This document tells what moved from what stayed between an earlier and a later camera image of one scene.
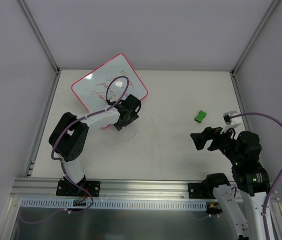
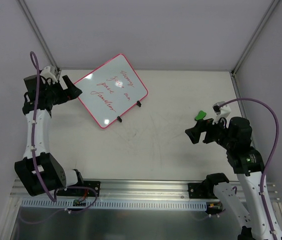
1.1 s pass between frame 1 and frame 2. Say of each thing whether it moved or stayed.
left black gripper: moved
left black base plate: stayed
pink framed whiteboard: stayed
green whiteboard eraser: stayed
